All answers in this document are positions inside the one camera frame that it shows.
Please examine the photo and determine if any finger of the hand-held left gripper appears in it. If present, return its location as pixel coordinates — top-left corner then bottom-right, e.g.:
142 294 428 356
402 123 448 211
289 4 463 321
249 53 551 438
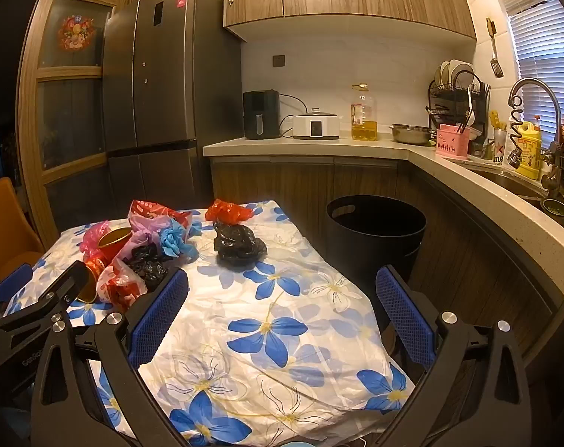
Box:
0 263 35 318
0 261 91 336

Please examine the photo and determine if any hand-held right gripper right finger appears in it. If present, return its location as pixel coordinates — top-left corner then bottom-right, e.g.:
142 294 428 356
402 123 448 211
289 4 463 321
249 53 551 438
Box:
375 264 532 447

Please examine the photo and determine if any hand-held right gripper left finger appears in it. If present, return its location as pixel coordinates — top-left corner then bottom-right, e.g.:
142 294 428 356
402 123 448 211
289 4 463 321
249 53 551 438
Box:
31 267 192 447

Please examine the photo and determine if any red paper cup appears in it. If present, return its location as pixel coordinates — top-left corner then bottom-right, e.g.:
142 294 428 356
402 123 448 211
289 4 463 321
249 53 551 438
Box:
75 258 106 303
98 228 134 261

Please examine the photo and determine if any red and white plastic bag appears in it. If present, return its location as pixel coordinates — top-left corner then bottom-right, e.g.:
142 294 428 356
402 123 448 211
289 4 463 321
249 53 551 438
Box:
96 258 148 313

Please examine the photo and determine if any pink plastic bag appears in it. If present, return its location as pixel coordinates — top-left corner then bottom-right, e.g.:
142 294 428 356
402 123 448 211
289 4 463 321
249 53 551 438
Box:
79 221 110 261

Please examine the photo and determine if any small black plastic bag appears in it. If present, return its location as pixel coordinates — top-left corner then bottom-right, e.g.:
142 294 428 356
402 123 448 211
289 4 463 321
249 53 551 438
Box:
124 244 171 292

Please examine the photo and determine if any blue plastic bag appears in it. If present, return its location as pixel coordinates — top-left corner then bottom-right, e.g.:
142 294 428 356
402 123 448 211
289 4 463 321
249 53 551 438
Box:
158 219 201 261

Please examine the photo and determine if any black round bin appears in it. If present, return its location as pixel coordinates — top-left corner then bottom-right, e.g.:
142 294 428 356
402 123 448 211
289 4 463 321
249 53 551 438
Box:
326 196 427 331

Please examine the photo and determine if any purple plastic bag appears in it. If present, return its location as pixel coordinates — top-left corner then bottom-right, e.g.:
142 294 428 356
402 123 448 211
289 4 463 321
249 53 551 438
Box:
124 221 171 252

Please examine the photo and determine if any red snack packet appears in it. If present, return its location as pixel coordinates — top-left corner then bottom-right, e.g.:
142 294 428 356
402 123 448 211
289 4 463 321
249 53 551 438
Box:
127 199 193 234

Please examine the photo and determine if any large black plastic bag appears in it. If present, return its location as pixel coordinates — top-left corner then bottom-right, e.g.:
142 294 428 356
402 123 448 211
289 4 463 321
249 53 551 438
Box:
213 221 268 268

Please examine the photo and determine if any orange chair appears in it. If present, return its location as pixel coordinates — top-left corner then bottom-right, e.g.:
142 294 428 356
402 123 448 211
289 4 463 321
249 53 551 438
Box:
0 177 45 285

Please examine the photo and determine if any blue floral tablecloth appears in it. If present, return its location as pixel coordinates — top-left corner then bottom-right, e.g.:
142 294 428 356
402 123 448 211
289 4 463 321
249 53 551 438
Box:
0 200 415 447

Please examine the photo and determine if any wooden glass door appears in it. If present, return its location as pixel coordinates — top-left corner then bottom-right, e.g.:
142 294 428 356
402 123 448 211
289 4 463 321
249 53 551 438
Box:
16 0 140 252

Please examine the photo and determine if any steel sink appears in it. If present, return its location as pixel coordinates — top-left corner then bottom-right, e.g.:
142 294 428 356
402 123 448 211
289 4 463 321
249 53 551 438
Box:
468 158 564 234

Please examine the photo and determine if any kitchen counter with wooden cabinets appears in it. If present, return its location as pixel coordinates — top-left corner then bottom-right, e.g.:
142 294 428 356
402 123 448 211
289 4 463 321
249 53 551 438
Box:
203 136 564 429

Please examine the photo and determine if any pink utensil holder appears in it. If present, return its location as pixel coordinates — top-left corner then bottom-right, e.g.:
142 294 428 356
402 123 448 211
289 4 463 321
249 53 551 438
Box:
435 124 473 158

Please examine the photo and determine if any steel bowl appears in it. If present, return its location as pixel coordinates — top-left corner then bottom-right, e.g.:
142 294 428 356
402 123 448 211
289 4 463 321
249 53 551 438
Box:
389 123 434 145

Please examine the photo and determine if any white drink can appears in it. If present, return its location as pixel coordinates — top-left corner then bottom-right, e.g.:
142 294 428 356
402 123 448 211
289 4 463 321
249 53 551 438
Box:
492 128 508 166

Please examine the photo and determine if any cooking oil bottle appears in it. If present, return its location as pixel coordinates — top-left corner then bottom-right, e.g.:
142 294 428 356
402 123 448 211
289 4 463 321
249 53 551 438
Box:
351 85 378 142

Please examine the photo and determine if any yellow detergent bottle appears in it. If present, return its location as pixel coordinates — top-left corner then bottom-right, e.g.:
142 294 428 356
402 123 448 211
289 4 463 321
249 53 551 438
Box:
515 115 542 180

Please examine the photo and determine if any white electric cooker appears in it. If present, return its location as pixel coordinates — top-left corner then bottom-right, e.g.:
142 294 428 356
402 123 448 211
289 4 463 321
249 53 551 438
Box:
292 108 342 140

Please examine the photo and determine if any black dish rack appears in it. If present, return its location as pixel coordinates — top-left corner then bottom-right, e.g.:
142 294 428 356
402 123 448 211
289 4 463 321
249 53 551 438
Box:
428 71 491 143

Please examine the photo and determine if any black air fryer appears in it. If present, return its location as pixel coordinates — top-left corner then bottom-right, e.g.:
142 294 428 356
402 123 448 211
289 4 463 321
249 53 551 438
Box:
243 90 281 140

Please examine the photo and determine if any grey refrigerator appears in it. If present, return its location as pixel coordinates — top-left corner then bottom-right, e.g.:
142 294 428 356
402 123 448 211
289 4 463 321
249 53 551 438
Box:
102 0 243 212

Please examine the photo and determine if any colourful flower sticker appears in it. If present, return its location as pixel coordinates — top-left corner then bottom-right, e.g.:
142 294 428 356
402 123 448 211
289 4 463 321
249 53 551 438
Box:
58 14 99 52

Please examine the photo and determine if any white bowl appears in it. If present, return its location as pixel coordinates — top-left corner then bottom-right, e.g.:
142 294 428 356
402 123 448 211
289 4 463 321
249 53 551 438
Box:
450 59 475 87

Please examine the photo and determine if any hanging metal spatula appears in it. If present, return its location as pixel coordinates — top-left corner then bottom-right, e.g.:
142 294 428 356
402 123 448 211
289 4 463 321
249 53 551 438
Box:
486 18 504 78

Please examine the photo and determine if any steel faucet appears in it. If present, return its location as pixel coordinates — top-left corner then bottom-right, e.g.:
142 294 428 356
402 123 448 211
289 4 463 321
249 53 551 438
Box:
509 77 564 196

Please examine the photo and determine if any window blind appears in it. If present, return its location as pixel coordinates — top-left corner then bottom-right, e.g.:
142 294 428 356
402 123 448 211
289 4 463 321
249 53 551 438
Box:
508 0 564 150

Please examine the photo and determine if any black power cable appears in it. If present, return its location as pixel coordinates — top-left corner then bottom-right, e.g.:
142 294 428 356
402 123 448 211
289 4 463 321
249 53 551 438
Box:
278 93 311 139

